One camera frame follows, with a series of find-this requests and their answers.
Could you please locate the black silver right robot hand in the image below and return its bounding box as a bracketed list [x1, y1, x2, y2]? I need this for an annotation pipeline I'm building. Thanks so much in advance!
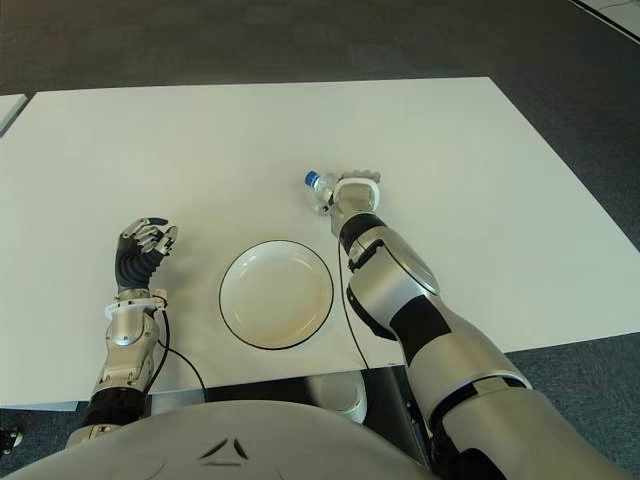
[338, 170, 383, 185]

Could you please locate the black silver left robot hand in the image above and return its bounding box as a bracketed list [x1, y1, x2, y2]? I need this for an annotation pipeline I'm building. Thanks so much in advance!
[115, 216, 180, 291]

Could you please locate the clear blue-capped water bottle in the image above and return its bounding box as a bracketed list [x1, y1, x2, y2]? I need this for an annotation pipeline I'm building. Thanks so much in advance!
[303, 170, 344, 214]

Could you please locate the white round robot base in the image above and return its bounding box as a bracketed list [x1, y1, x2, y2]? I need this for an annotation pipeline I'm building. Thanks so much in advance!
[304, 372, 369, 424]

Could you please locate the white plate with black rim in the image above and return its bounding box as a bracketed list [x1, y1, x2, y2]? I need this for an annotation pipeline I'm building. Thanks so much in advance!
[218, 240, 335, 350]

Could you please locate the grey robot torso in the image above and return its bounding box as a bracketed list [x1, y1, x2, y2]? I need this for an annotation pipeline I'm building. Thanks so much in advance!
[0, 399, 436, 480]

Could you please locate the neighbouring white table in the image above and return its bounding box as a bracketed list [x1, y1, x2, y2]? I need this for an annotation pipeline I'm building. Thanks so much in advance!
[0, 93, 27, 136]

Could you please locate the black wheeled stand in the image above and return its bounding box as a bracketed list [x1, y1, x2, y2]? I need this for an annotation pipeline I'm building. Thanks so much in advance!
[0, 424, 25, 454]

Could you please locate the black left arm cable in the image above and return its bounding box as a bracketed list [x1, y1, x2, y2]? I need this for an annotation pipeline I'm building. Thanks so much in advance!
[149, 294, 206, 404]

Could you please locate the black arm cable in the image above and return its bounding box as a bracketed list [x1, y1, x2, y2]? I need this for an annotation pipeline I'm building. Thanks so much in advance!
[149, 294, 206, 404]
[335, 234, 376, 369]

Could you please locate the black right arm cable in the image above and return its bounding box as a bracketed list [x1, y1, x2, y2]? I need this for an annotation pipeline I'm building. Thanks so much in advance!
[335, 234, 376, 369]

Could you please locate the black table leg frame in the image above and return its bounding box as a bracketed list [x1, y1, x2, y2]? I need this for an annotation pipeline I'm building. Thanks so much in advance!
[362, 367, 436, 471]

